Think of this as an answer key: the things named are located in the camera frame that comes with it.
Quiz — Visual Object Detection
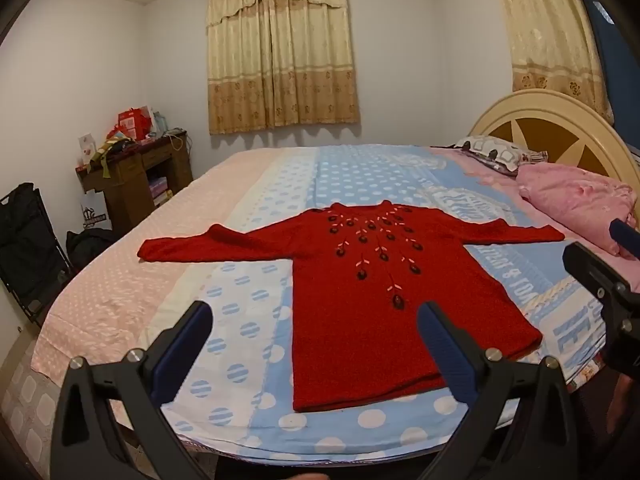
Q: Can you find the cream wooden headboard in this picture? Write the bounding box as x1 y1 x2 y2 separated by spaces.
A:
470 89 640 196

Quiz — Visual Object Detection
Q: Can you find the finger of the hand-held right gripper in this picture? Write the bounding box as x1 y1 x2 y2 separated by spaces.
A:
609 217 640 261
562 242 635 311

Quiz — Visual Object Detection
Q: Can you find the white paper bag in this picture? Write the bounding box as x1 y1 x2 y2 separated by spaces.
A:
80 195 108 231

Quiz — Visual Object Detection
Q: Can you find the patterned white pillow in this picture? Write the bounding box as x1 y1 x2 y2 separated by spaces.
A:
452 135 548 177

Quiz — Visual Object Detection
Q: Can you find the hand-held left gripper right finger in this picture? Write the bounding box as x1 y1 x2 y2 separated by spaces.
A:
417 301 583 480

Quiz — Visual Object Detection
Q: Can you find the white greeting card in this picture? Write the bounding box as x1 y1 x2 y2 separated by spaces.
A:
77 133 97 166

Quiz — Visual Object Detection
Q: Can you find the beige patterned window curtain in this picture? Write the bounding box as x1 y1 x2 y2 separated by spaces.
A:
206 0 361 136
492 0 616 126

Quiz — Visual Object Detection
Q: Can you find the pink dotted bed sheet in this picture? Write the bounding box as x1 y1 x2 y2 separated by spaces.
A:
30 147 321 411

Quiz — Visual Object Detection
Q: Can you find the black folding chair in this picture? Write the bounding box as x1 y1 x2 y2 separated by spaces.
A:
0 182 76 328

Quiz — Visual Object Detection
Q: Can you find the red knitted sweater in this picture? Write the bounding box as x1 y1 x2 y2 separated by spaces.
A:
137 200 566 413

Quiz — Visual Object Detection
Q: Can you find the green cloth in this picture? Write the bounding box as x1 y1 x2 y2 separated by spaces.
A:
95 137 138 178

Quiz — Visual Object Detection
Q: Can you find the black backpack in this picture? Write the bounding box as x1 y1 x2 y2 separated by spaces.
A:
66 228 117 271

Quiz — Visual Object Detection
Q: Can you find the bed with polka-dot sheet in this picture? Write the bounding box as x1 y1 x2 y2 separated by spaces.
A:
150 144 608 461

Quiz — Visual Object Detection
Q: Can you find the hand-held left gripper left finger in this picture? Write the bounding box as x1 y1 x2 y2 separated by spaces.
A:
50 300 216 480

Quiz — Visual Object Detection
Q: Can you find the stack of books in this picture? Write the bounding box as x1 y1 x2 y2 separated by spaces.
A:
149 177 173 206

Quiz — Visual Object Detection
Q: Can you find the dark blue panel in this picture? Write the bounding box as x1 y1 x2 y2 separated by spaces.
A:
582 0 640 151

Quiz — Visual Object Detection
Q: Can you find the brown wooden desk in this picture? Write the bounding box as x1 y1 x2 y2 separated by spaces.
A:
75 130 194 236

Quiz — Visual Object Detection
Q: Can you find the pink blanket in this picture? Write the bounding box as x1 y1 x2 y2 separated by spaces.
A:
515 164 640 261

